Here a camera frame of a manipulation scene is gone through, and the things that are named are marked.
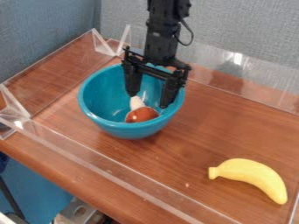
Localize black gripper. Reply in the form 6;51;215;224
122;24;191;109

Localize brown white toy mushroom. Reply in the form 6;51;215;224
126;95;159;123

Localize blue bowl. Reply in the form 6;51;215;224
78;63;186;139

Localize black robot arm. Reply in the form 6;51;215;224
122;0;193;109

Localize clear acrylic barrier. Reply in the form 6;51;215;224
0;31;299;224

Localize yellow toy banana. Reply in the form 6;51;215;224
209;158;289;205

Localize black cable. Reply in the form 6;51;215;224
174;18;195;47

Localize grey metal bracket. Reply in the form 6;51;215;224
52;198;105;224

